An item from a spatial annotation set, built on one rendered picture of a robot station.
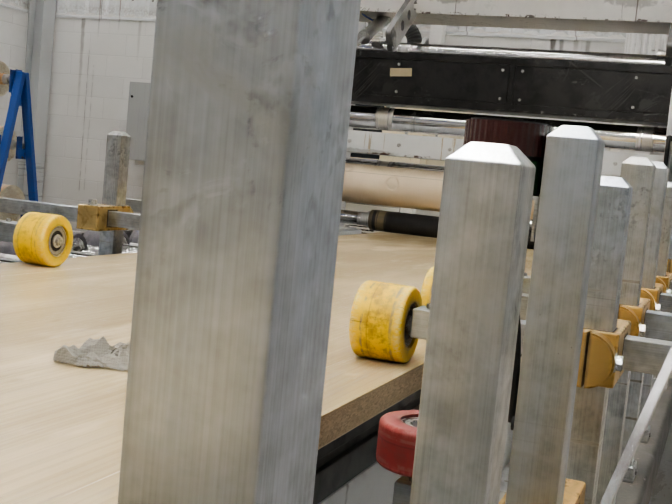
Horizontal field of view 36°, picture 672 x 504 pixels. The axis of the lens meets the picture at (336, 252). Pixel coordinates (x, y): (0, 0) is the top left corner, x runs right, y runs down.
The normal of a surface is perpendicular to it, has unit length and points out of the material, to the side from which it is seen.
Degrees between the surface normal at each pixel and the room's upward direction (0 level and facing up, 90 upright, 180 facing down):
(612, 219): 90
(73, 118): 90
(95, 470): 0
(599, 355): 90
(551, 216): 90
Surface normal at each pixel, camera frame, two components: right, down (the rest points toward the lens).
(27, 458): 0.10, -0.99
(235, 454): -0.36, 0.04
